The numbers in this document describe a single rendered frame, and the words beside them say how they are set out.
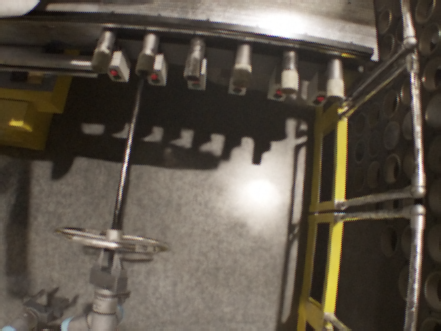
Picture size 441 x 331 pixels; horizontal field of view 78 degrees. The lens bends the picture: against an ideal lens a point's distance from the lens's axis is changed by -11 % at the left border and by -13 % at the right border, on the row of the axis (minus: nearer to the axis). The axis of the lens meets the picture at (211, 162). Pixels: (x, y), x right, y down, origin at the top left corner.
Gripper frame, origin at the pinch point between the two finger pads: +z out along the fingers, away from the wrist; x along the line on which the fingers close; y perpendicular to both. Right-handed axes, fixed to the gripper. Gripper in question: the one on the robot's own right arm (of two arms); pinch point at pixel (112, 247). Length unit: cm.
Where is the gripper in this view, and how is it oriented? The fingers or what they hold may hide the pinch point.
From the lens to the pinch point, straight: 102.7
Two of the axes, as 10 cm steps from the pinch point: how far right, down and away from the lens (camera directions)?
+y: -5.0, -2.3, -8.3
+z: 1.3, -9.7, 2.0
